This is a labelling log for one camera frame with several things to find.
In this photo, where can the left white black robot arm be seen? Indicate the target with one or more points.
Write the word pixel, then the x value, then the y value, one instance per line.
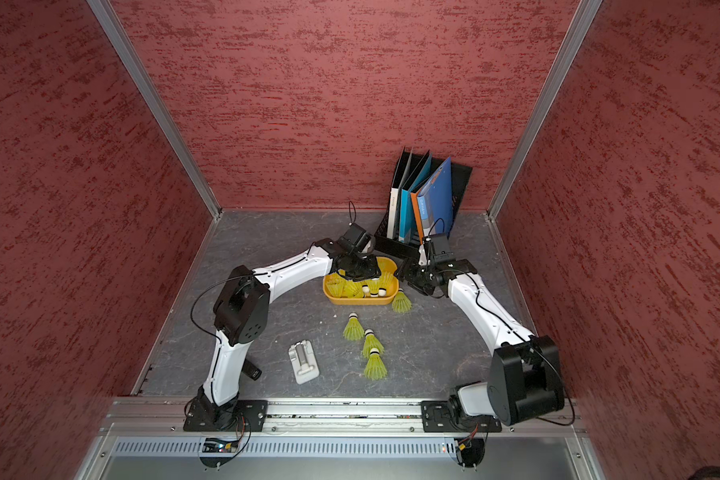
pixel 241 313

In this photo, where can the yellow plastic storage box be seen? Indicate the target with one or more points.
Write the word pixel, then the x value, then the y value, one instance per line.
pixel 373 292

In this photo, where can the yellow shuttlecock top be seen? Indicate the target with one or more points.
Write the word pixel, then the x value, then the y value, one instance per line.
pixel 334 285

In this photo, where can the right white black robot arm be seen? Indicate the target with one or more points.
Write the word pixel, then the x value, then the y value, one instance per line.
pixel 524 380

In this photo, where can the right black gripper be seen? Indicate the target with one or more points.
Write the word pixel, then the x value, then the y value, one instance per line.
pixel 407 269

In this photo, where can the black file rack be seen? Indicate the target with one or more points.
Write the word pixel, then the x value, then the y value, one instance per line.
pixel 461 175

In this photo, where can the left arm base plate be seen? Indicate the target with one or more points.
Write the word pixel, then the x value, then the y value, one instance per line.
pixel 248 415

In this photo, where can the teal folder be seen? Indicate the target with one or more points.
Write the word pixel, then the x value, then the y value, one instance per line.
pixel 418 174

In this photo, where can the white phone stand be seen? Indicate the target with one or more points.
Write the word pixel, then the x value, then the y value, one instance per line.
pixel 303 361

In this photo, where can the blue folder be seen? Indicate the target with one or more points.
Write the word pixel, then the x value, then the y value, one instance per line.
pixel 434 202

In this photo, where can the white folder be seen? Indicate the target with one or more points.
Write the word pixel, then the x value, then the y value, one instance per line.
pixel 400 173

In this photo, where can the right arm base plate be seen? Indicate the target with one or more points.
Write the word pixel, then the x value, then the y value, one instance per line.
pixel 461 416

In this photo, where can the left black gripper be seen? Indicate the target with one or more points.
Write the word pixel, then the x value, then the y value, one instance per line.
pixel 372 271

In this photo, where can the yellow shuttlecock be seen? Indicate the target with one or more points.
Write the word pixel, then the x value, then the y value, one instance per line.
pixel 385 283
pixel 371 344
pixel 353 330
pixel 401 302
pixel 334 285
pixel 352 290
pixel 375 368

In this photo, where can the orange folder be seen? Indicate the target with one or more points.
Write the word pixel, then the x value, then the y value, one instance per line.
pixel 417 216

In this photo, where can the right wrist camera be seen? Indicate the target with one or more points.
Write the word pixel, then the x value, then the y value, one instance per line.
pixel 434 250

